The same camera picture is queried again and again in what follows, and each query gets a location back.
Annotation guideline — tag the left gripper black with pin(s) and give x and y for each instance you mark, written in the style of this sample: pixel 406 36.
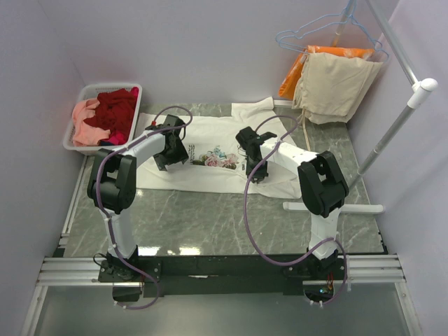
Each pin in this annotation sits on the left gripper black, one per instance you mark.
pixel 180 156

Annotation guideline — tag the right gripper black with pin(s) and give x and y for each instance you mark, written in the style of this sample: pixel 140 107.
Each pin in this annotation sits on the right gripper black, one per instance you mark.
pixel 260 175

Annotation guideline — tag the white floral print t-shirt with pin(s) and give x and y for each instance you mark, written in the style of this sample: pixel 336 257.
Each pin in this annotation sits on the white floral print t-shirt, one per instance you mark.
pixel 215 162

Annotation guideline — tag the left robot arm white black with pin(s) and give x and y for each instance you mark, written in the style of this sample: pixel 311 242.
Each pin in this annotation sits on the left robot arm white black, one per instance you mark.
pixel 113 183

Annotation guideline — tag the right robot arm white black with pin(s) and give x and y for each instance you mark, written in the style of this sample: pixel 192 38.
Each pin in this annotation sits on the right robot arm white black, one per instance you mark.
pixel 322 186

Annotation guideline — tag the orange hanging garment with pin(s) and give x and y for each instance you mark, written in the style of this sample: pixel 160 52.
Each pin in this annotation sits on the orange hanging garment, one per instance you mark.
pixel 287 88

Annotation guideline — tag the dark red garment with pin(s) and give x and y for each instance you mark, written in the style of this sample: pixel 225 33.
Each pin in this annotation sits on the dark red garment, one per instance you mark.
pixel 115 112

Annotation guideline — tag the white plastic laundry basket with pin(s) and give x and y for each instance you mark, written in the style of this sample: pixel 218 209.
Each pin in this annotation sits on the white plastic laundry basket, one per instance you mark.
pixel 87 139

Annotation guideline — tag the beige hanging garment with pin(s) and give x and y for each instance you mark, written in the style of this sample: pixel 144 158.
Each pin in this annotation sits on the beige hanging garment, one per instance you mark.
pixel 331 88

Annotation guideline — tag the aluminium black mounting rail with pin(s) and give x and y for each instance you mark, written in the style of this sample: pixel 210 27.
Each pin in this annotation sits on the aluminium black mounting rail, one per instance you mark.
pixel 222 274

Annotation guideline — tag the blue wire hanger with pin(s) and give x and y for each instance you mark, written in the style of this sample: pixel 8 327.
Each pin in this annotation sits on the blue wire hanger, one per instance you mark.
pixel 294 39
pixel 379 55

